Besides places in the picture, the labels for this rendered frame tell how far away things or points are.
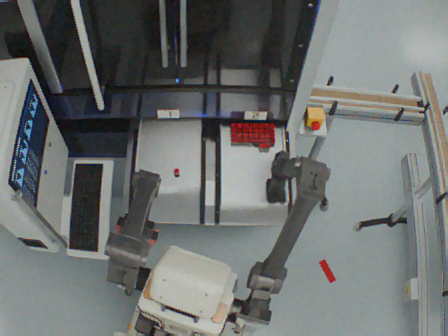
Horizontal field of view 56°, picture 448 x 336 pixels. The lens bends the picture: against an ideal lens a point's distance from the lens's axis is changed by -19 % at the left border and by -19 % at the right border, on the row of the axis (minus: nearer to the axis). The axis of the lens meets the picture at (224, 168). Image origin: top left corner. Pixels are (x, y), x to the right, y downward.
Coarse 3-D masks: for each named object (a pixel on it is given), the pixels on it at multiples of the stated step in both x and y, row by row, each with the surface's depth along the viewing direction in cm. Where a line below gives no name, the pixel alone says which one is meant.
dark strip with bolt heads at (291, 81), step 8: (304, 0) 133; (312, 0) 133; (304, 8) 137; (312, 8) 136; (304, 16) 140; (312, 16) 140; (304, 24) 144; (312, 24) 144; (304, 32) 148; (296, 40) 153; (304, 40) 152; (296, 48) 157; (304, 48) 156; (296, 56) 161; (296, 64) 166; (288, 72) 170; (296, 72) 170; (288, 80) 175; (296, 80) 175; (288, 88) 180
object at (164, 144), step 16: (144, 128) 210; (160, 128) 210; (176, 128) 210; (192, 128) 210; (144, 144) 207; (160, 144) 207; (176, 144) 207; (192, 144) 207; (144, 160) 204; (160, 160) 204; (176, 160) 204; (192, 160) 204; (192, 176) 202
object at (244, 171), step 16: (224, 128) 211; (224, 144) 208; (224, 160) 205; (240, 160) 205; (256, 160) 206; (272, 160) 206; (224, 176) 202; (240, 176) 203; (256, 176) 203; (224, 192) 200; (240, 192) 200; (256, 192) 200
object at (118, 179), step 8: (72, 160) 236; (112, 160) 236; (120, 160) 236; (72, 168) 245; (120, 168) 245; (120, 176) 254; (64, 184) 266; (112, 184) 265; (120, 184) 264; (64, 192) 278; (112, 192) 275; (120, 192) 275
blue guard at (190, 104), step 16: (80, 96) 182; (112, 96) 183; (128, 96) 184; (144, 96) 185; (160, 96) 185; (176, 96) 185; (192, 96) 186; (208, 96) 186; (224, 96) 186; (240, 96) 186; (256, 96) 185; (272, 96) 185; (288, 96) 185; (64, 112) 192; (80, 112) 193; (96, 112) 194; (112, 112) 195; (128, 112) 195; (144, 112) 196; (192, 112) 196; (208, 112) 197; (224, 112) 197; (240, 112) 196; (272, 112) 196; (288, 112) 196
